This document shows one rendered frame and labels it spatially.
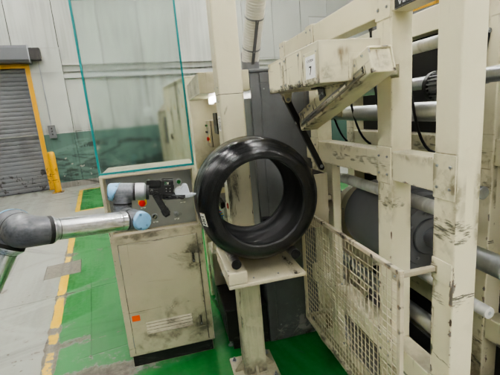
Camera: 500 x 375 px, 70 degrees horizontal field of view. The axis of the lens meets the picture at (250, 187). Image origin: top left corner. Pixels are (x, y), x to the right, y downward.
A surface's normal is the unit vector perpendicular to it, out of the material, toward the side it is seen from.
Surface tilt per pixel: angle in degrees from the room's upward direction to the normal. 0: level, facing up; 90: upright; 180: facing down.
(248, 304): 90
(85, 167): 90
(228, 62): 90
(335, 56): 90
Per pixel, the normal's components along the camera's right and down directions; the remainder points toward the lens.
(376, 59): 0.20, -0.12
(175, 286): 0.22, 0.22
